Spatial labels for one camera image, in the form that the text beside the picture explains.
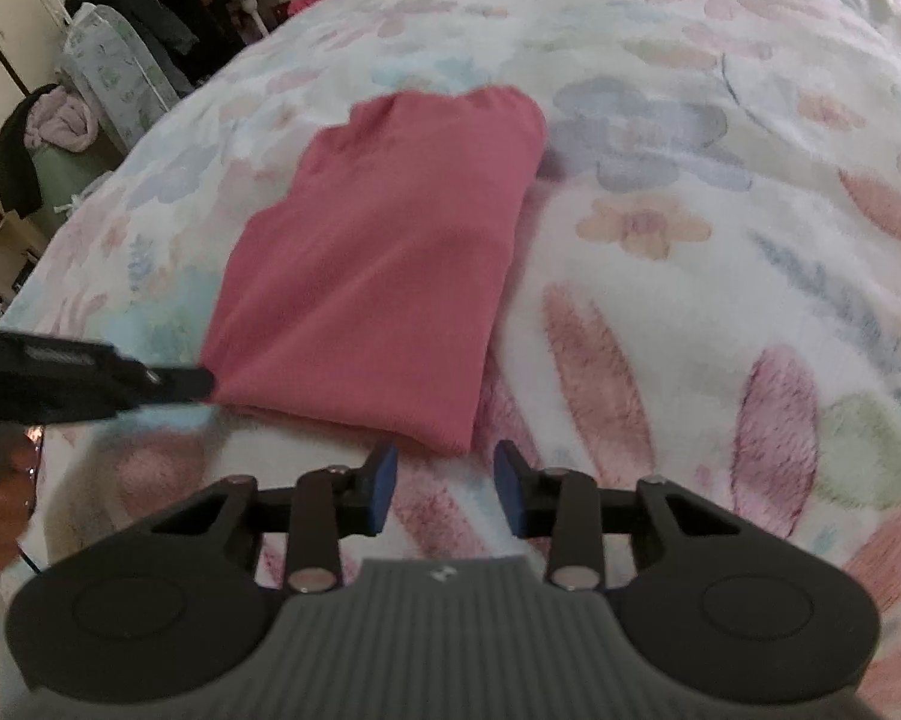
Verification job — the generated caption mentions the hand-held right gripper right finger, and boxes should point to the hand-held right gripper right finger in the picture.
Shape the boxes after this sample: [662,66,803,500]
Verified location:
[493,440,737,592]

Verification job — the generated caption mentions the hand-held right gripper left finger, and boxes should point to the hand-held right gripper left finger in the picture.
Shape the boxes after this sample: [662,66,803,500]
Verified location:
[150,441,400,592]

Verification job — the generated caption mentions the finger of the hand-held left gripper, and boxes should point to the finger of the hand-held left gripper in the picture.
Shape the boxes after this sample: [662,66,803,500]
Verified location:
[146,364,217,406]

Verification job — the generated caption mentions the pink shirt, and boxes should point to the pink shirt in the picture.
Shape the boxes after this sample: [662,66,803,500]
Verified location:
[199,86,549,457]

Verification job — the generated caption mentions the person's left hand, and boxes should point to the person's left hand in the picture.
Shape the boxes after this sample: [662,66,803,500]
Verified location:
[0,436,42,577]

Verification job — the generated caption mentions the green bag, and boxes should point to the green bag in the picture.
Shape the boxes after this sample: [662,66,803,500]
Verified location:
[32,141,125,235]

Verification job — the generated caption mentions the black cloth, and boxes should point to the black cloth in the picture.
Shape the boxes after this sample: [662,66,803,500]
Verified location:
[0,81,72,217]

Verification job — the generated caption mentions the lilac fleece cloth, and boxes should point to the lilac fleece cloth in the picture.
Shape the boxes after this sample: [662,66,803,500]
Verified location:
[25,86,100,157]

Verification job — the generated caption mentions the floral storage bag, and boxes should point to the floral storage bag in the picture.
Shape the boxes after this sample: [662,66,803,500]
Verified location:
[58,4,181,155]

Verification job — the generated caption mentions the floral fleece blanket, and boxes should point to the floral fleece blanket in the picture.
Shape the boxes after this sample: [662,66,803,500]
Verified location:
[0,0,901,720]

